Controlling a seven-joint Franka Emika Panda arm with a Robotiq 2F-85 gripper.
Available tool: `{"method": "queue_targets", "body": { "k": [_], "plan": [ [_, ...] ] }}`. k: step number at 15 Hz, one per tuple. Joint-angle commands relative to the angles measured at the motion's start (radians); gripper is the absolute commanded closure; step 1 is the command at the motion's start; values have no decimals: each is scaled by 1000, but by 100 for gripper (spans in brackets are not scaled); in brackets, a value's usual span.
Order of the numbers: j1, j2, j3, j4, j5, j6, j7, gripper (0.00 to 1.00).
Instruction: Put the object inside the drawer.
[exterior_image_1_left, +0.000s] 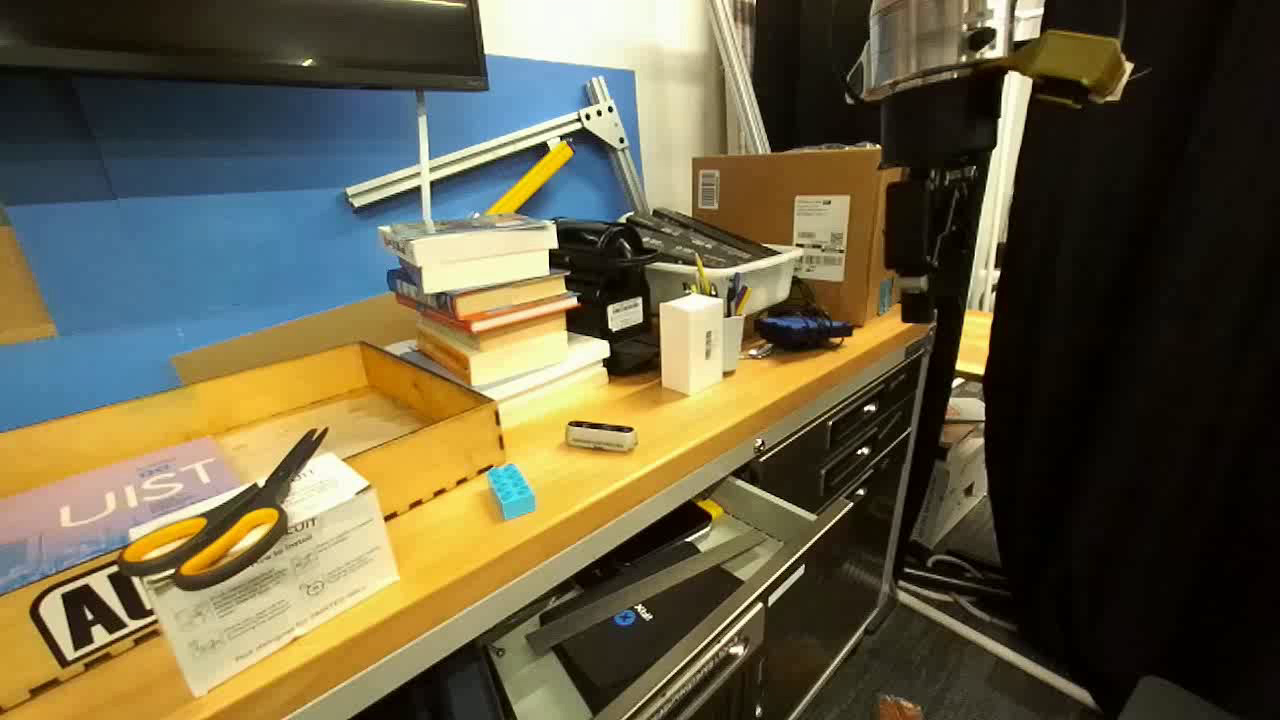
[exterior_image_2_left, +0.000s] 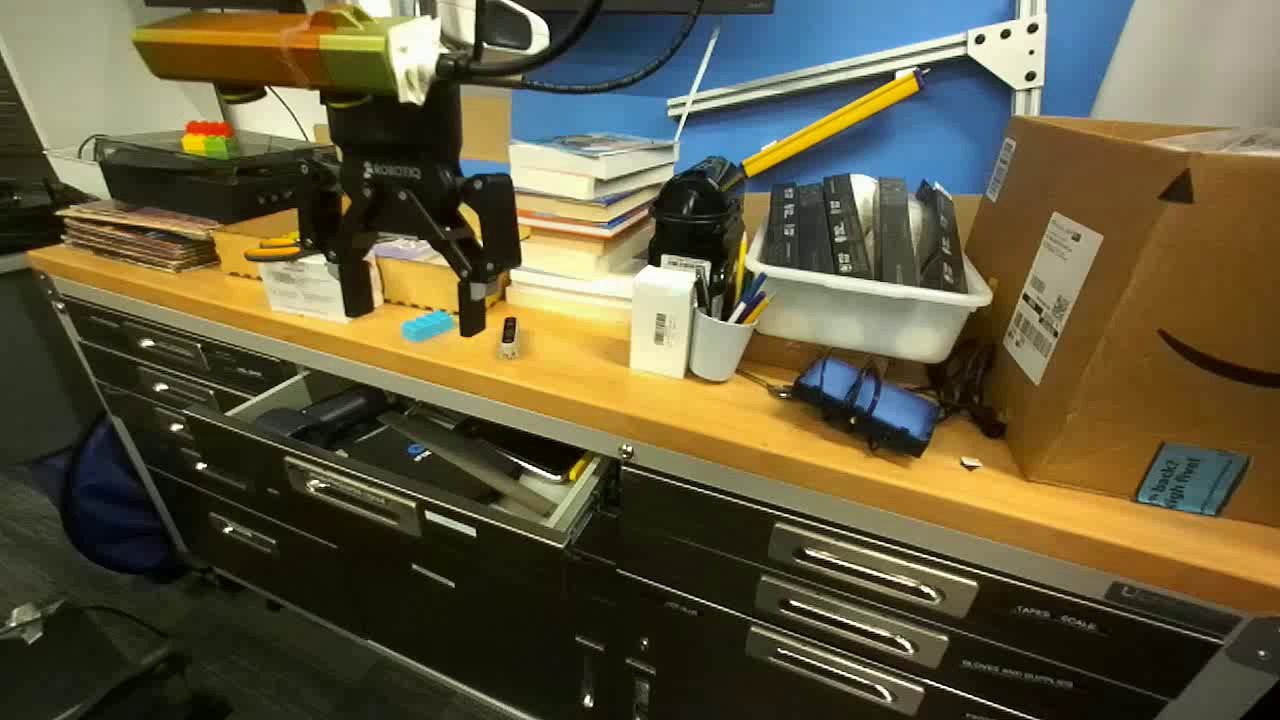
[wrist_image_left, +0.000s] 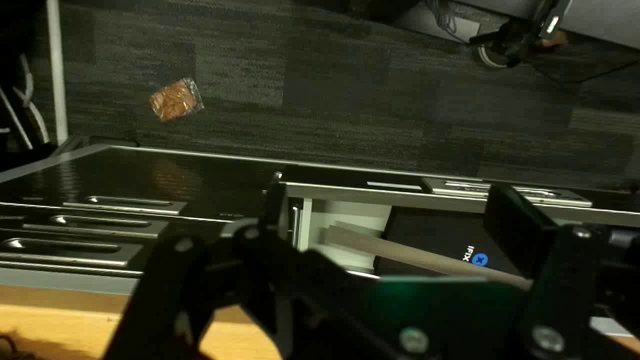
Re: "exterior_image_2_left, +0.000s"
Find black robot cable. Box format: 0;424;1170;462
455;0;711;100

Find white paper packet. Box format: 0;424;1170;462
256;252;350;325

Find black ribbed module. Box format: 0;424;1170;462
911;176;970;295
796;171;866;279
856;171;922;290
756;182;813;269

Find white plastic bin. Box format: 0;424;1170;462
744;231;1001;369

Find aluminium frame bracket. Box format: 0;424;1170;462
665;0;1053;122

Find stacked paperback book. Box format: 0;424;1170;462
511;192;665;231
508;166;680;211
515;216;660;285
502;266;647;312

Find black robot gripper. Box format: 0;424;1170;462
293;94;527;341

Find dark blue bag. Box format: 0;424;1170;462
55;413;190;585

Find black drawer cabinet with labels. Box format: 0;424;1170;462
572;455;1280;720

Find black flat case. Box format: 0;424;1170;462
92;127;337;230

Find yellow black-tipped bar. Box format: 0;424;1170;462
736;67;927;183

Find silver drawer handle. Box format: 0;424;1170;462
763;520;985;620
741;620;927;720
753;573;954;673

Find small blue object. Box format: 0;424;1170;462
399;308;458;350

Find large cardboard shipping box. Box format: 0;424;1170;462
961;111;1280;531

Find white upright box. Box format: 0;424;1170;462
623;259;704;385

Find colourful toy blocks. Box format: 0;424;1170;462
178;118;238;166

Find open black drawer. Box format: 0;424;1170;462
174;369;623;551

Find white pen cup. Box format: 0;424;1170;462
685;303;760;388

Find yellow pen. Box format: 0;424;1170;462
722;236;753;322

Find blue pen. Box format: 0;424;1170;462
736;272;771;329

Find black notebook in drawer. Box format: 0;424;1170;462
348;408;534;512

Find blue and black device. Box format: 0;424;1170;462
789;353;949;462

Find black tangled cable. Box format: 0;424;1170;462
922;337;1017;446

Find black round device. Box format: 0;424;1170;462
644;158;753;276

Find brown stacked boards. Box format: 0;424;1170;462
55;195;223;276

